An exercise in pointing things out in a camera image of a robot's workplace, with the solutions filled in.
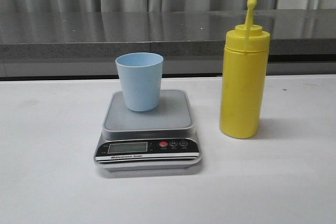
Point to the light blue plastic cup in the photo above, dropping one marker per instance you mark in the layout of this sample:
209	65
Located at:
140	76

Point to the yellow squeeze bottle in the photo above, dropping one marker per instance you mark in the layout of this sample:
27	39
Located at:
246	54

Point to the silver digital kitchen scale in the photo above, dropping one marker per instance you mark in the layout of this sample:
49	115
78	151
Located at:
162	138

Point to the grey stone counter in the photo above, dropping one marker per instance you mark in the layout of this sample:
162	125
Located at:
48	46

